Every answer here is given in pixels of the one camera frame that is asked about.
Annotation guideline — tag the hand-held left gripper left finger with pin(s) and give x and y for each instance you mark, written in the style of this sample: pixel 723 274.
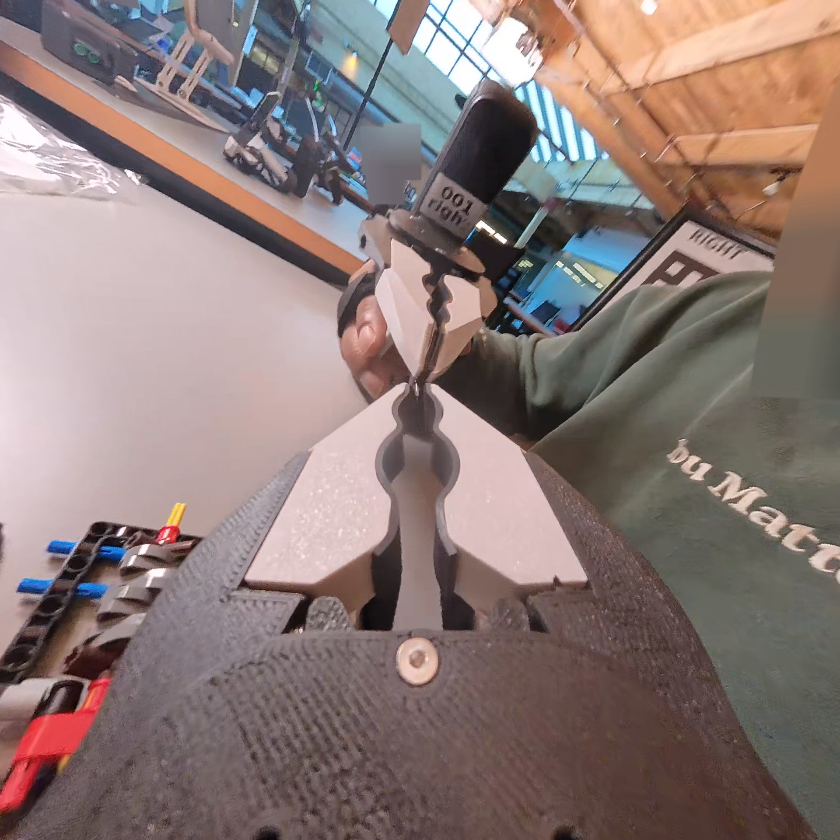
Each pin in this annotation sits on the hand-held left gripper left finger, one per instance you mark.
pixel 315 525

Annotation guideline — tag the clear empty plastic bag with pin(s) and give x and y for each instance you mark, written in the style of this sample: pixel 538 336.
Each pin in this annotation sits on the clear empty plastic bag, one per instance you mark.
pixel 52 151

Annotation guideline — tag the black and white machine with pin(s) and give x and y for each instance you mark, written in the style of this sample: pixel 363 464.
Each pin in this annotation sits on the black and white machine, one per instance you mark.
pixel 282 144

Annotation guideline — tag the black lego chassis frame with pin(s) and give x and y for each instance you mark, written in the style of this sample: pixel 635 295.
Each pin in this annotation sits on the black lego chassis frame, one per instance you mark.
pixel 65 577

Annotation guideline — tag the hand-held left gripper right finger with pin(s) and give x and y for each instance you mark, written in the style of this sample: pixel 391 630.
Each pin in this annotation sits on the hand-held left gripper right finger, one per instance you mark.
pixel 512 525

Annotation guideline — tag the person's right forearm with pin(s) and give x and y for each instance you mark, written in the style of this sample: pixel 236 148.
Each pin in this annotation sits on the person's right forearm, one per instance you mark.
pixel 590 367

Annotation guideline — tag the person's right hand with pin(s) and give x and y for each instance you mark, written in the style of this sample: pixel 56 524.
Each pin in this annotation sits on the person's right hand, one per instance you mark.
pixel 367 354

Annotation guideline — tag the black-framed marker sign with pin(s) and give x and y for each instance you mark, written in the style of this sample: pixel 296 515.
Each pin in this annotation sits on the black-framed marker sign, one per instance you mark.
pixel 695 262

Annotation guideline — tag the orange-edged desk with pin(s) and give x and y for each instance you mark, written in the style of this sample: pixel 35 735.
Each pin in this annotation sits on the orange-edged desk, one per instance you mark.
pixel 315 220

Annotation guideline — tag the person's green sweatshirt torso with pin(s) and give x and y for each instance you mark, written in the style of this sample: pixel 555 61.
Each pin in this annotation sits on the person's green sweatshirt torso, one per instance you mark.
pixel 722 590

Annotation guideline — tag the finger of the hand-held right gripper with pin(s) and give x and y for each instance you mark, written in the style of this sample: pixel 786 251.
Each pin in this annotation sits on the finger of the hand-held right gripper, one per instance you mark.
pixel 459 315
pixel 403 295

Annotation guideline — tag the wooden laptop stand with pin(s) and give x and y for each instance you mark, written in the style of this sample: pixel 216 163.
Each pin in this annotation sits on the wooden laptop stand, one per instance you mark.
pixel 190 72

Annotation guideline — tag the black equipment case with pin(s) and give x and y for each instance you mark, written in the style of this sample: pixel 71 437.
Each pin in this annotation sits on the black equipment case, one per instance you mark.
pixel 85 46

